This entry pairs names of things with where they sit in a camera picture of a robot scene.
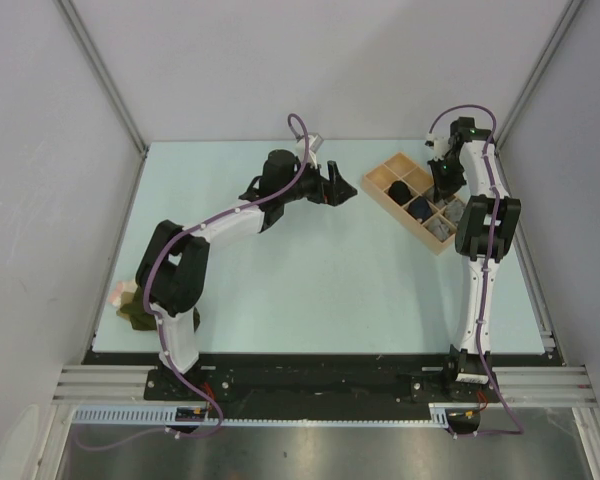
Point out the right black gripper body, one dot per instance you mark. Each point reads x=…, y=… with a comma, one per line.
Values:
x=450, y=168

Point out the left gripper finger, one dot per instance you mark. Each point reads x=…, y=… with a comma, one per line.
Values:
x=338, y=193
x=334, y=173

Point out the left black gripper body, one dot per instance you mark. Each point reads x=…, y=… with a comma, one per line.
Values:
x=309, y=186

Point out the olive green underwear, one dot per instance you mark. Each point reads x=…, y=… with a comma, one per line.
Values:
x=132, y=309

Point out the grey beige underwear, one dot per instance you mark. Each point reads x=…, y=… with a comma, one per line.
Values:
x=433, y=195

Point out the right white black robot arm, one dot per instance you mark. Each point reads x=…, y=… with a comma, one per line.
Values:
x=485, y=231

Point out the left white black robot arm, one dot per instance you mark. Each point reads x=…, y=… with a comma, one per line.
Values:
x=172, y=271

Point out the grey rolled underwear back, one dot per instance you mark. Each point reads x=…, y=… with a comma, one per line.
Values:
x=454, y=210

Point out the grey rolled underwear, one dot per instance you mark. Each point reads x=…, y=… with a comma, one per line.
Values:
x=440, y=229
x=454, y=210

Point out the navy rolled underwear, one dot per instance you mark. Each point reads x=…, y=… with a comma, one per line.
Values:
x=420, y=209

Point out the grey rolled underwear front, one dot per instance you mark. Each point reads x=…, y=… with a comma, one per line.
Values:
x=440, y=229

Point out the black rolled underwear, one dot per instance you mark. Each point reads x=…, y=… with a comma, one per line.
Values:
x=400, y=193

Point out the wooden compartment box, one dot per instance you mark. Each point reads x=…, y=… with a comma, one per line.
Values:
x=400, y=167

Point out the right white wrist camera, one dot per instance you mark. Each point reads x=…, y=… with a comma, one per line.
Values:
x=438, y=143

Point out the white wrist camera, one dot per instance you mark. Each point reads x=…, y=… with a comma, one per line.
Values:
x=307, y=149
x=438, y=143

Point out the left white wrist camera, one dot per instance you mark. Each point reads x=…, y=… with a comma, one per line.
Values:
x=307, y=149

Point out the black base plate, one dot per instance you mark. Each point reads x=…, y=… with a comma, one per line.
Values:
x=326, y=386

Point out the right aluminium frame post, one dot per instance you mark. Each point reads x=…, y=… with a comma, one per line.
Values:
x=551, y=47

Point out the aluminium frame post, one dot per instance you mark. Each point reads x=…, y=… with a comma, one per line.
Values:
x=87, y=46
x=551, y=47

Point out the aluminium front rail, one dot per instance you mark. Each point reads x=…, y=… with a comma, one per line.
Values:
x=520, y=386

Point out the slotted cable duct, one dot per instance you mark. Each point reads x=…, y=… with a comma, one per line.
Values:
x=432, y=415

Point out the left aluminium frame post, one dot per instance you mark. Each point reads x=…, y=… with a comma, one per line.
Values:
x=87, y=46

